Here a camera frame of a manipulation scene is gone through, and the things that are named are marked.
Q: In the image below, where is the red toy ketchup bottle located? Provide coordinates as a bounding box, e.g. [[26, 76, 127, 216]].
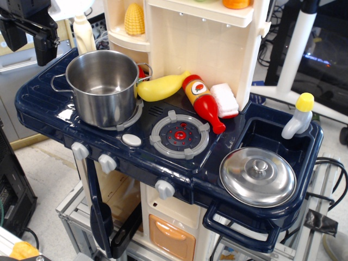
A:
[[182, 74, 226, 134]]

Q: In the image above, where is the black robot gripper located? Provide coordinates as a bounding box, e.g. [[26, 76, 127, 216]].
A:
[[1, 1, 60, 66]]

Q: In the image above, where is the orange toy fruit on shelf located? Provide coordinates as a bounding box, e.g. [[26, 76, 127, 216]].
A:
[[222, 0, 250, 10]]

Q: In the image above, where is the white oval stove button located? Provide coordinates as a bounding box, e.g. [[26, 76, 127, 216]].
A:
[[122, 134, 142, 147]]

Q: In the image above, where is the grey left stove knob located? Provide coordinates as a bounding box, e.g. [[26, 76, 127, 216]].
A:
[[71, 142, 89, 160]]

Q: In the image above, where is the grey stove knob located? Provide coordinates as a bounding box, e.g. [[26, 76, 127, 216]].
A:
[[155, 179, 175, 200], [71, 142, 89, 160], [98, 154, 117, 174]]

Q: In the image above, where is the grey right stove knob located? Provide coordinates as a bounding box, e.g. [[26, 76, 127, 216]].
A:
[[155, 179, 175, 200]]

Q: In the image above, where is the navy toy kitchen counter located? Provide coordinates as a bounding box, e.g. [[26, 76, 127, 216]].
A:
[[15, 49, 324, 253]]

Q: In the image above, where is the black computer case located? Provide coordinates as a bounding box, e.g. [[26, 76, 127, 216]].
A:
[[1, 130, 37, 237]]

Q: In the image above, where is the grey toy stove burner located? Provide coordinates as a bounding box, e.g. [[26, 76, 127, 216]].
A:
[[150, 110, 210, 160]]

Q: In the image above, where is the yellow toy corn cob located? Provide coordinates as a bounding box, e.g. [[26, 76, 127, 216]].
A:
[[124, 3, 145, 35]]

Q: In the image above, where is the grey middle stove knob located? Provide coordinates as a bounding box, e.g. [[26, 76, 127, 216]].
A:
[[98, 154, 117, 174]]

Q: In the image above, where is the grey toy faucet yellow cap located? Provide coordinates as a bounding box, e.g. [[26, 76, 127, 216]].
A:
[[281, 92, 314, 140]]

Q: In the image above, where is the yellow object bottom left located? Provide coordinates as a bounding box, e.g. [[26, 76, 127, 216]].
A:
[[9, 241, 40, 260]]

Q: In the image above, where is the orange toy oven drawer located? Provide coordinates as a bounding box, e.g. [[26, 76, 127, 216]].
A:
[[149, 214, 196, 260]]

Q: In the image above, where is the red toy behind pot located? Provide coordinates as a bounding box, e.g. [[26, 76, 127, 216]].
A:
[[138, 65, 146, 81]]

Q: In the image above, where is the cream toy kitchen cabinet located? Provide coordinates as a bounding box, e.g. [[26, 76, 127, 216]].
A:
[[103, 1, 270, 109]]

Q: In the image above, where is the cream toy bottle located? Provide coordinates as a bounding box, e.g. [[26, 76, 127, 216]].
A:
[[73, 13, 96, 55]]

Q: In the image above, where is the white and red toy sponge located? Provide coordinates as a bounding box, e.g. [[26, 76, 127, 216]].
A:
[[210, 83, 239, 119]]

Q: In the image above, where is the stainless steel pot lid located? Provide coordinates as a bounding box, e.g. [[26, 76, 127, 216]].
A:
[[219, 147, 297, 208]]

